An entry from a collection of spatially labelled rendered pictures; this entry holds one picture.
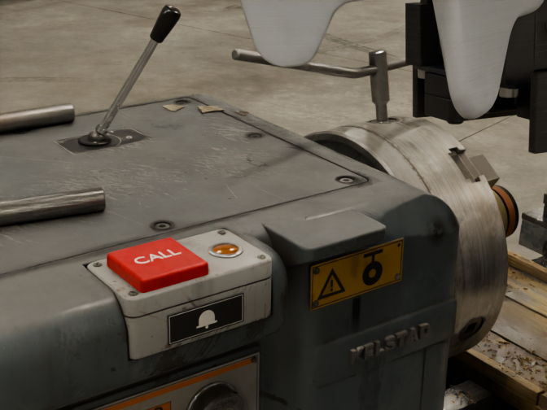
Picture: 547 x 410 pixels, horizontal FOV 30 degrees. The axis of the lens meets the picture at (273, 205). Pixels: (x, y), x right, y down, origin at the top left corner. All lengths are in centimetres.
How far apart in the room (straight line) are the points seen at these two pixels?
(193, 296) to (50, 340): 12
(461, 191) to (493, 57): 93
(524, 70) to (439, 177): 87
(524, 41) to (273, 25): 10
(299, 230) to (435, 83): 56
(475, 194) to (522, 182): 350
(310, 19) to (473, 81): 12
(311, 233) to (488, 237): 36
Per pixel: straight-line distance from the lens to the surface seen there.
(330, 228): 89
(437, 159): 119
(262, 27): 36
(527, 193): 457
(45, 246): 87
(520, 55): 30
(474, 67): 24
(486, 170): 125
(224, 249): 84
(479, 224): 118
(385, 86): 124
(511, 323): 155
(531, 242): 185
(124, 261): 80
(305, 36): 35
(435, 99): 34
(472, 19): 24
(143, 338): 79
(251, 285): 82
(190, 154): 107
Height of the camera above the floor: 161
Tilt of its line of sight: 22 degrees down
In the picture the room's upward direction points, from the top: 1 degrees clockwise
